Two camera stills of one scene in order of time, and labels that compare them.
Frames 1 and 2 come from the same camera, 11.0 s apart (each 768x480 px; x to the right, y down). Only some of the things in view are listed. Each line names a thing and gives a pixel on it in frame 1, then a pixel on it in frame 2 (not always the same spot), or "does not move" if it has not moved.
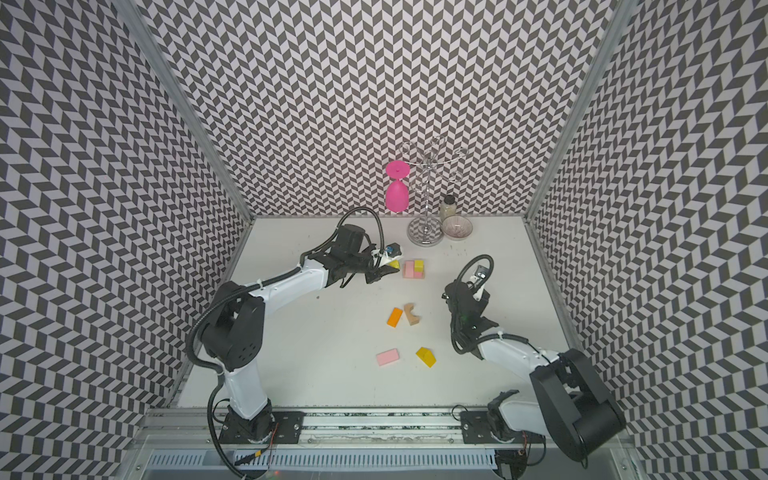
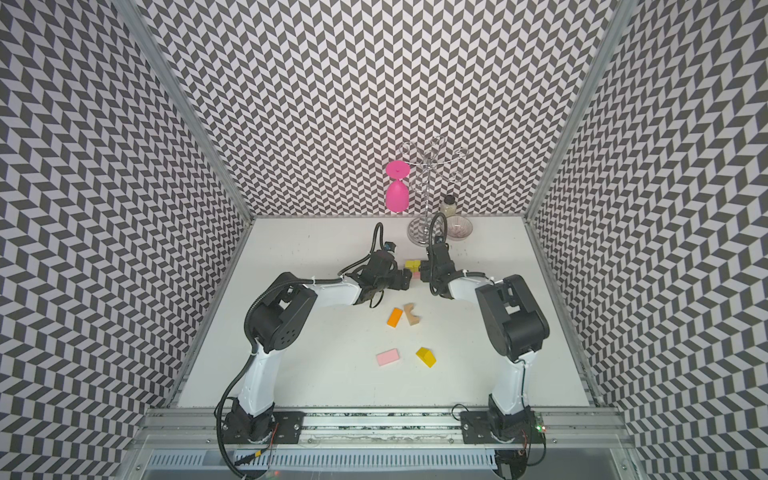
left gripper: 380,273 → 404,278
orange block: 394,317 does not move
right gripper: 466,297 → 429,270
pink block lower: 387,357 does not move
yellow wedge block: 426,356 does not move
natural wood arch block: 411,317 does not move
